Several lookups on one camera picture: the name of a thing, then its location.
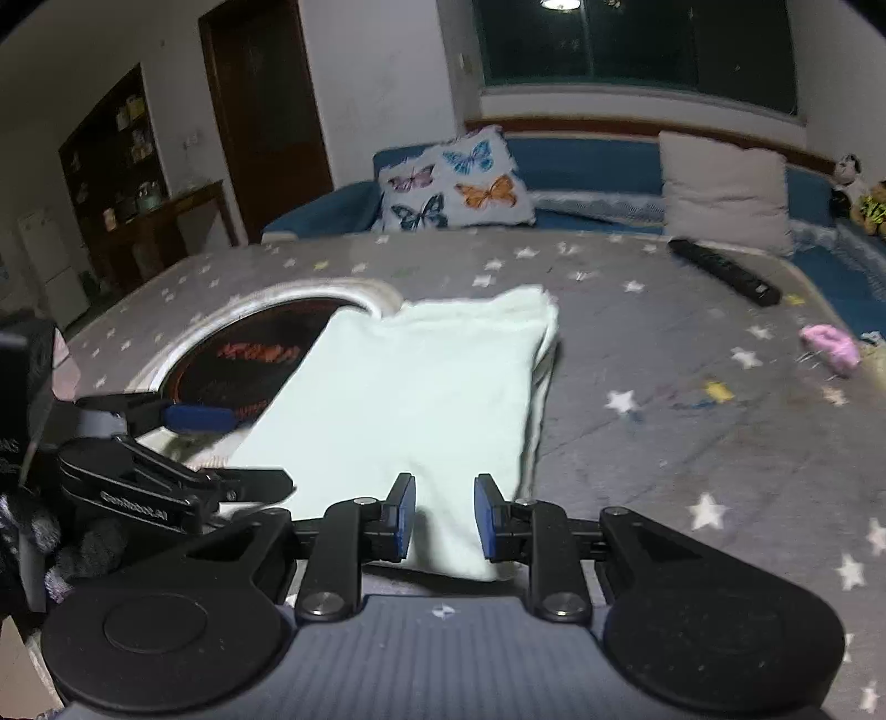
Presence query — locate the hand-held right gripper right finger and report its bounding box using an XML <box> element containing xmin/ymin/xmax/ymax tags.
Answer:
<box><xmin>474</xmin><ymin>474</ymin><xmax>707</xmax><ymax>622</ymax></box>

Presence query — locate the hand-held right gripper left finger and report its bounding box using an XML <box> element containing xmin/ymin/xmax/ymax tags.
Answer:
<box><xmin>187</xmin><ymin>472</ymin><xmax>418</xmax><ymax>622</ymax></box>

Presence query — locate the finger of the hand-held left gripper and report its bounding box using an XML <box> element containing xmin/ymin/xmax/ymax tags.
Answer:
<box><xmin>114</xmin><ymin>435</ymin><xmax>296</xmax><ymax>503</ymax></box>
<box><xmin>76</xmin><ymin>392</ymin><xmax>237</xmax><ymax>438</ymax></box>

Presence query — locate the white t-shirt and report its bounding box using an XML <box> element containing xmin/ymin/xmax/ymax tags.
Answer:
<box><xmin>187</xmin><ymin>286</ymin><xmax>560</xmax><ymax>583</ymax></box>

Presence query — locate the round dark hotplate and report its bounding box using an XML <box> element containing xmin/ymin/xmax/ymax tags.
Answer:
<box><xmin>166</xmin><ymin>294</ymin><xmax>357</xmax><ymax>430</ymax></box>

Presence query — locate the grey star-print cover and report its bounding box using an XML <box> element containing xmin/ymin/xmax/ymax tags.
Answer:
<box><xmin>55</xmin><ymin>232</ymin><xmax>886</xmax><ymax>720</ymax></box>

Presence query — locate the dark wooden side table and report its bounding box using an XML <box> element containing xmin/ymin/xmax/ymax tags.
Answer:
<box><xmin>104</xmin><ymin>180</ymin><xmax>233</xmax><ymax>292</ymax></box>

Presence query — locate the beige cardboard box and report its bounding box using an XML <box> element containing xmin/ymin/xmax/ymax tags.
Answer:
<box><xmin>0</xmin><ymin>615</ymin><xmax>66</xmax><ymax>720</ymax></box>

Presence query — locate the dark wooden cabinet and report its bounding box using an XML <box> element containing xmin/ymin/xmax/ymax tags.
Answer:
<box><xmin>59</xmin><ymin>64</ymin><xmax>174</xmax><ymax>278</ymax></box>

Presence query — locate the brown wooden door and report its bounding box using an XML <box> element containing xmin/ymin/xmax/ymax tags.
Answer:
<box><xmin>199</xmin><ymin>0</ymin><xmax>335</xmax><ymax>243</ymax></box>

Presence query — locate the butterfly print pillow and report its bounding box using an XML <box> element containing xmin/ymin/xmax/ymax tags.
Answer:
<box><xmin>374</xmin><ymin>125</ymin><xmax>537</xmax><ymax>233</ymax></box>

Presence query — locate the black remote control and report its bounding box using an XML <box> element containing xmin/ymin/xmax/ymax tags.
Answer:
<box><xmin>668</xmin><ymin>237</ymin><xmax>783</xmax><ymax>307</ymax></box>

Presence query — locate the blue sofa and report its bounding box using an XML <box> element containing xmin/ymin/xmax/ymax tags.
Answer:
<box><xmin>261</xmin><ymin>135</ymin><xmax>886</xmax><ymax>340</ymax></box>

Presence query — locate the small pink cloth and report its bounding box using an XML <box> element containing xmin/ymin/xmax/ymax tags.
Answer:
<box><xmin>799</xmin><ymin>324</ymin><xmax>863</xmax><ymax>378</ymax></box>

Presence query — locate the beige pillow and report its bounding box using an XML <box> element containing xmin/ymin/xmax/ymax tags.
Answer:
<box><xmin>657</xmin><ymin>131</ymin><xmax>796</xmax><ymax>257</ymax></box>

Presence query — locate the panda plush toy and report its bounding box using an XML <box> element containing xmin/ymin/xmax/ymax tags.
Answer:
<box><xmin>829</xmin><ymin>154</ymin><xmax>869</xmax><ymax>215</ymax></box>

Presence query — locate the dark window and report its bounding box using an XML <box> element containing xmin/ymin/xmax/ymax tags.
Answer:
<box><xmin>471</xmin><ymin>0</ymin><xmax>797</xmax><ymax>115</ymax></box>

